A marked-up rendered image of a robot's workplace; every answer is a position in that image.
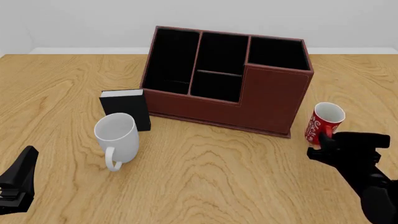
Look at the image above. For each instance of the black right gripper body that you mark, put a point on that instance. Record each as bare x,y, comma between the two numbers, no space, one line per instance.
360,147

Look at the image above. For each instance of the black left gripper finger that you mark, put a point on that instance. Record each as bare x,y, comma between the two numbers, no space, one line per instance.
25,168

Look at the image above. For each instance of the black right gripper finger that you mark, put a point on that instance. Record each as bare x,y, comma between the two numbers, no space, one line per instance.
321,155
326,141

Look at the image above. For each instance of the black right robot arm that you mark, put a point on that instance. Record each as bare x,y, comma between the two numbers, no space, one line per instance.
377,191

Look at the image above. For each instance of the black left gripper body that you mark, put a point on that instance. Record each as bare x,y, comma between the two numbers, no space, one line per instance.
15,200

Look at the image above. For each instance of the black book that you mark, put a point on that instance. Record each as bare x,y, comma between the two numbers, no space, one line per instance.
126,108

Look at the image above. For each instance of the red mug with white print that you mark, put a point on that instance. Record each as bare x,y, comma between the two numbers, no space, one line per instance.
314,126

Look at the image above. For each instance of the red-brown desk caddy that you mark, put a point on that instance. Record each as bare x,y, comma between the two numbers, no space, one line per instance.
270,98

